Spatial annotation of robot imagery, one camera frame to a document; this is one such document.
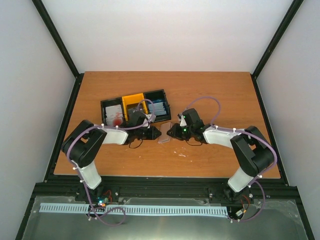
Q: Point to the black card stack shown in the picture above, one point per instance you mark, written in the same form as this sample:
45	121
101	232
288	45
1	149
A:
132	108

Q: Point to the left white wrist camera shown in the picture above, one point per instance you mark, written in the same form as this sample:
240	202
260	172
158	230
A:
149	118

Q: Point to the pink leather card holder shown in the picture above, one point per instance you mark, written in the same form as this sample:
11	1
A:
164	137

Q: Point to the light blue slotted cable duct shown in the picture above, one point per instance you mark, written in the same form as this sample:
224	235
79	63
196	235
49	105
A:
137	210

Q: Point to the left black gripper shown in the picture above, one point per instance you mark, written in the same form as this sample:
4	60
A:
152	136

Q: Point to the left black frame post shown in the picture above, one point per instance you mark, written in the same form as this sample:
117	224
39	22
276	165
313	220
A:
48	22

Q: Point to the left controller board with wires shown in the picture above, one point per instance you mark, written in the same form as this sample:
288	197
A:
105	199

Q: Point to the right connector with wires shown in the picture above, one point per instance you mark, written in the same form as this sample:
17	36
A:
241	210

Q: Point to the blue card stack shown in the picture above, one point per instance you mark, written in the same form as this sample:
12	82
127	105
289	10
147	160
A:
158	107

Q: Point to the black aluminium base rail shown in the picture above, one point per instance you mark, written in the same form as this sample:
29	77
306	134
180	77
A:
214	190

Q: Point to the right black frame post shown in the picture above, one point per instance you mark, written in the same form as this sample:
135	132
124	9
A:
284	24

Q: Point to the right black card bin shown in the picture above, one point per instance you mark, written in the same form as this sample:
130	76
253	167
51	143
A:
159	94

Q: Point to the black card bin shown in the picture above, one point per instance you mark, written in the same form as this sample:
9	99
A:
110	102
159	94

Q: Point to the left black card bin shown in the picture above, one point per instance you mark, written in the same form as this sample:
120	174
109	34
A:
110	102

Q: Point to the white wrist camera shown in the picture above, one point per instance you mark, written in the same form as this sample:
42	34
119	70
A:
149	118
182	120

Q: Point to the white red card stack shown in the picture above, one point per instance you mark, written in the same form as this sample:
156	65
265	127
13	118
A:
114	115

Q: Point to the yellow middle card bin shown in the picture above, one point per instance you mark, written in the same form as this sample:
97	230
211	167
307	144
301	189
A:
132	101

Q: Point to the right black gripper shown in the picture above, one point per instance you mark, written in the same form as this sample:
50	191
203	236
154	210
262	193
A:
175	133

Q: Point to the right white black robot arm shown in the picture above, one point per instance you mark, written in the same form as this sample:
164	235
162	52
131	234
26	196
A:
253	153

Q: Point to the black frame post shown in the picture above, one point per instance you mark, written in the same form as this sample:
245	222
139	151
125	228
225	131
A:
284	24
48	22

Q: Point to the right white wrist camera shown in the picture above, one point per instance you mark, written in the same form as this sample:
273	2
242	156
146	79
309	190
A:
182	120

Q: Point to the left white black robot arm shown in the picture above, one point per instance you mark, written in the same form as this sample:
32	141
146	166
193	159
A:
85	141

